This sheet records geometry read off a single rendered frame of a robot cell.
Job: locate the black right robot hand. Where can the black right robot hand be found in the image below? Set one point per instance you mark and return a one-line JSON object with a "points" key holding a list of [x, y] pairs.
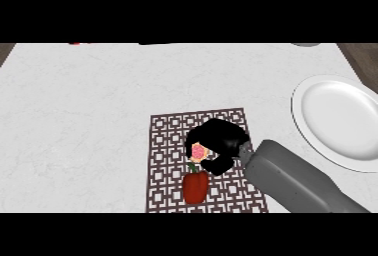
{"points": [[222, 137]]}

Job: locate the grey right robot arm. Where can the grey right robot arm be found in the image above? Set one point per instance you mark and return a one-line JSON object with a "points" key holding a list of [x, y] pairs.
{"points": [[296, 180]]}

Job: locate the brown patterned placemat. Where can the brown patterned placemat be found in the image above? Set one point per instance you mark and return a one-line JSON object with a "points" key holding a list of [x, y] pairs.
{"points": [[167, 156]]}

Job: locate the white oval plate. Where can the white oval plate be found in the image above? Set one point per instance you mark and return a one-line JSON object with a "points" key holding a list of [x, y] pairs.
{"points": [[340, 121]]}

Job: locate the red bell pepper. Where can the red bell pepper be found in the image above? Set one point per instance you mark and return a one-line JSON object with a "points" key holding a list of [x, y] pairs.
{"points": [[196, 187]]}

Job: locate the black object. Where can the black object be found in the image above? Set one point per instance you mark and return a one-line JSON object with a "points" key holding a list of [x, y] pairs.
{"points": [[154, 43]]}

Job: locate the grey round object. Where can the grey round object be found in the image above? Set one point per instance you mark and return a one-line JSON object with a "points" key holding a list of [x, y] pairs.
{"points": [[306, 44]]}

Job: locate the small red object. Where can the small red object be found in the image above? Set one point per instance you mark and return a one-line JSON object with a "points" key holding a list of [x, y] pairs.
{"points": [[76, 43]]}

